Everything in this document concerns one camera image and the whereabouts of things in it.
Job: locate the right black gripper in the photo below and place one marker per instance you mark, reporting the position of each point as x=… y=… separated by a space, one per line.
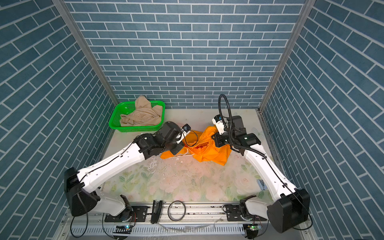
x=217 y=137

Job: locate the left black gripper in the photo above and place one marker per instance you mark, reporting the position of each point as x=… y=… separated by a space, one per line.
x=179 y=147

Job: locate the orange shorts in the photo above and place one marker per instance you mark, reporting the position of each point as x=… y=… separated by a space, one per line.
x=202 y=147

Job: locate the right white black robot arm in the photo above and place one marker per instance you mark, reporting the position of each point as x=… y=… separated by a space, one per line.
x=290 y=206

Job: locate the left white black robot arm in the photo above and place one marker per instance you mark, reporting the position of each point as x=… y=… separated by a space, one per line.
x=82 y=186

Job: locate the beige shorts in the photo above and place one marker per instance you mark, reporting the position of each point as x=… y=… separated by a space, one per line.
x=143 y=115

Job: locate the green plastic basket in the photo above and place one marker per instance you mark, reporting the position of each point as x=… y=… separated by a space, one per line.
x=126 y=108

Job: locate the right circuit board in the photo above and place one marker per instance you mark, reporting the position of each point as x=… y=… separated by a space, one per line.
x=251 y=229

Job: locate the circuit board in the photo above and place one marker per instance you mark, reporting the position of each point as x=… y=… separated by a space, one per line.
x=123 y=230
x=251 y=229

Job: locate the left circuit board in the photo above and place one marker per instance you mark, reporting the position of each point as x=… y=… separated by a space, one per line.
x=123 y=230

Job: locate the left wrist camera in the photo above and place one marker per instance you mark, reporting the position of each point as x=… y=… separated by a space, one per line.
x=186 y=129

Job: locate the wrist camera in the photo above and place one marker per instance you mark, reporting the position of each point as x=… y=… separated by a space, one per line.
x=186 y=129
x=219 y=123

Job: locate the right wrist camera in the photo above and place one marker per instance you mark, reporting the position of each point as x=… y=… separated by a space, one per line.
x=219 y=123

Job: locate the black clamp bracket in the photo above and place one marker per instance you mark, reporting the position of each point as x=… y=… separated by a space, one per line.
x=156 y=211

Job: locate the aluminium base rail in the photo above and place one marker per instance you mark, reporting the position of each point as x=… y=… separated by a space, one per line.
x=177 y=220

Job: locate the right corner aluminium post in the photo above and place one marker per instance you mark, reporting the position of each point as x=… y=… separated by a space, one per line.
x=304 y=14

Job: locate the corner aluminium post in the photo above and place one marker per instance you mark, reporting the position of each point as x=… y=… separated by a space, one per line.
x=304 y=14
x=81 y=41

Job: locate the left corner aluminium post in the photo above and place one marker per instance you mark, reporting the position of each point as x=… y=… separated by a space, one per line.
x=81 y=41

